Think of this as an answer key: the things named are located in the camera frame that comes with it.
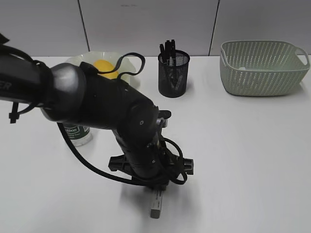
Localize green woven plastic basket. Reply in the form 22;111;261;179
220;40;311;97

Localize grey eraser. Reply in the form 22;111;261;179
173;74;184;91
150;189;163;219

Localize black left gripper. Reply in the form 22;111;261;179
108;149;194;190

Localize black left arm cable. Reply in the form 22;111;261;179
8;52;188;185

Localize black marker pen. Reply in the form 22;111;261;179
165;40;171;65
159;44;167;64
170;39;176;67

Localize yellow mango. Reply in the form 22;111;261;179
93;59;119;80

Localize pale green wavy plate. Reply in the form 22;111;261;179
66;51;137;80

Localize black mesh pen holder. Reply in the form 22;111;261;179
158;50;190;98

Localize clear water bottle green label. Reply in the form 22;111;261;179
64;124;93;147

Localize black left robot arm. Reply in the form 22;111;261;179
0;36;194;190

